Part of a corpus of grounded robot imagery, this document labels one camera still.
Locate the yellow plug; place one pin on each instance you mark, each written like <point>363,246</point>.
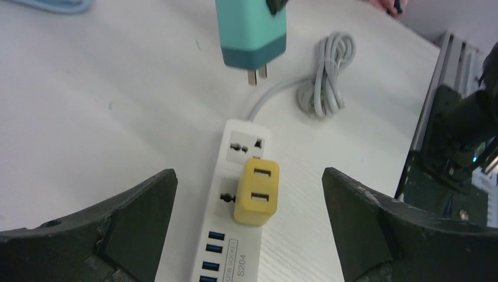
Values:
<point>257,192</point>

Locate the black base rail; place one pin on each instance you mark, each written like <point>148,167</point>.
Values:
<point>447,175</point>

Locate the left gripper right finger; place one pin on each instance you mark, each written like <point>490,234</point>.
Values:
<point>379,238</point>

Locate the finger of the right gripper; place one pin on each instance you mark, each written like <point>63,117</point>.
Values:
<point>275,6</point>

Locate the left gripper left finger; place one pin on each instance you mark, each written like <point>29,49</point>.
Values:
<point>118,239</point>

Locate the pink patterned cloth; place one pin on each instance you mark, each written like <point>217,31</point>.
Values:
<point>394,8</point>

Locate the white power strip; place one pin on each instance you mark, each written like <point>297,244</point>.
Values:
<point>227,250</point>

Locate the teal plug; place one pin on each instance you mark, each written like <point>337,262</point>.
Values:
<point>250,37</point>

